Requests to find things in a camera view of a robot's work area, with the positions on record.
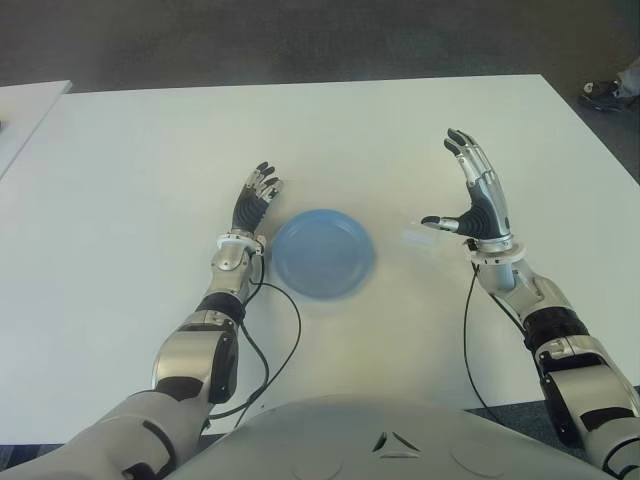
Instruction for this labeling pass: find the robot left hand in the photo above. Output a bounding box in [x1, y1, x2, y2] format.
[231, 160, 285, 239]

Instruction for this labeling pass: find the grey robot torso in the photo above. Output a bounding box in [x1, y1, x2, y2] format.
[169, 394, 606, 480]

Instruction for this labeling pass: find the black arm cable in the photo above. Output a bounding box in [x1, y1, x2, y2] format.
[207, 252, 302, 420]
[462, 264, 501, 416]

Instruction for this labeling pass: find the white charger block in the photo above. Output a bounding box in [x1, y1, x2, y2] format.
[401, 224, 436, 247]

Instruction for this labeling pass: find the dark sneaker shoe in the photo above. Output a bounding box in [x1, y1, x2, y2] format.
[578, 79, 626, 112]

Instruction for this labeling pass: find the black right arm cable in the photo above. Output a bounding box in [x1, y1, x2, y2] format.
[462, 264, 501, 416]

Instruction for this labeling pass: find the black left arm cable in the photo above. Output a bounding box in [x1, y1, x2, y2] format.
[207, 252, 302, 420]

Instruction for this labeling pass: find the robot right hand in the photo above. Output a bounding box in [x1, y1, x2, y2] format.
[421, 127, 514, 241]

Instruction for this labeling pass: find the white side table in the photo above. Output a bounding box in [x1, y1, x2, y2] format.
[0, 79, 74, 179]

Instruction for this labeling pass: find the blue jeans leg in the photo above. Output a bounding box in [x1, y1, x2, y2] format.
[615, 59, 640, 99]

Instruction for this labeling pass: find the blue round plate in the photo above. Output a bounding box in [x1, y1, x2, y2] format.
[271, 208, 376, 301]

